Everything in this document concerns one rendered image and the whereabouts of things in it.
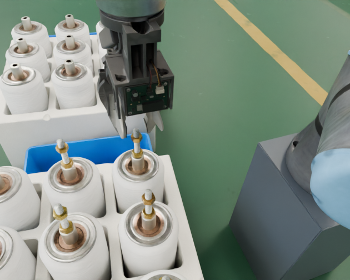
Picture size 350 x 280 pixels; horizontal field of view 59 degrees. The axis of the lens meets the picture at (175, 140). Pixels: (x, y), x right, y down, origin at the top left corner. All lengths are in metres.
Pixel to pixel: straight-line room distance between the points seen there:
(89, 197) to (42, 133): 0.32
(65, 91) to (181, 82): 0.52
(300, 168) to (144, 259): 0.28
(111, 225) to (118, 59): 0.31
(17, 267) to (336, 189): 0.43
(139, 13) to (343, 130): 0.23
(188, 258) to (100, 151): 0.40
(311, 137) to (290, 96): 0.72
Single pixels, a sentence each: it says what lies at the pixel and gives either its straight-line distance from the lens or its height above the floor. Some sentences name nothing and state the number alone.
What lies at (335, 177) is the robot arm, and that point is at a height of 0.48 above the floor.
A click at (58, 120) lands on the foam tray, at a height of 0.17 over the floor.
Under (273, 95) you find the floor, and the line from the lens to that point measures 1.21.
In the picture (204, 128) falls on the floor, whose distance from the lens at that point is 1.01.
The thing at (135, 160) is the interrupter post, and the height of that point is 0.28.
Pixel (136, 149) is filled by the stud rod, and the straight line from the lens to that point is 0.53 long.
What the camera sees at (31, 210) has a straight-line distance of 0.62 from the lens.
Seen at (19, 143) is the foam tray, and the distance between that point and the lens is 0.87.
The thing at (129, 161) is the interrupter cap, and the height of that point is 0.25.
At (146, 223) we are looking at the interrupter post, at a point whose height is 0.27.
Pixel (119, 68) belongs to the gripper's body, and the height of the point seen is 0.48.
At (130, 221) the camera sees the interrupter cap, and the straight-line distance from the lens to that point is 0.50.
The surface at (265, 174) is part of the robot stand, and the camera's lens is 0.58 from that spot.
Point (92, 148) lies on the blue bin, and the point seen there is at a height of 0.09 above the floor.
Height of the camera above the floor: 0.70
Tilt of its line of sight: 47 degrees down
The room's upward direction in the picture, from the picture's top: 4 degrees clockwise
